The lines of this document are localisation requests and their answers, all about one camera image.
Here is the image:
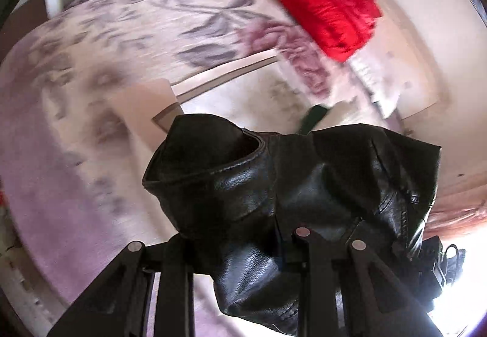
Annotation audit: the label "black leather jacket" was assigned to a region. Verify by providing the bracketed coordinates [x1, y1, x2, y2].
[142, 114, 441, 335]

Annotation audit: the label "white fuzzy folded sweater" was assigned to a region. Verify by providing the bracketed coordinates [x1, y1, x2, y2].
[312, 96, 384, 131]

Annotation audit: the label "green striped folded garment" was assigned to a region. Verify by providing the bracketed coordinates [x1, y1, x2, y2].
[297, 104, 329, 135]

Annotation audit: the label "bed with floral cover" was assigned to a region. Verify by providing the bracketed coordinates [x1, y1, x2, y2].
[1, 0, 380, 336]

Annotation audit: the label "white pillow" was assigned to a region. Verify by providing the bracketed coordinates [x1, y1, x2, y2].
[347, 47, 405, 118]

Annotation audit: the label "white diamond pattern sheet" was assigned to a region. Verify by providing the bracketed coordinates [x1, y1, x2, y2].
[152, 49, 381, 136]

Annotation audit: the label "beige bed headboard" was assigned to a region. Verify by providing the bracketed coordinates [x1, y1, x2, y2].
[377, 0, 486, 187]

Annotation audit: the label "red folded quilt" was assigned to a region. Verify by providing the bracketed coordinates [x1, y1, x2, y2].
[279, 0, 382, 62]

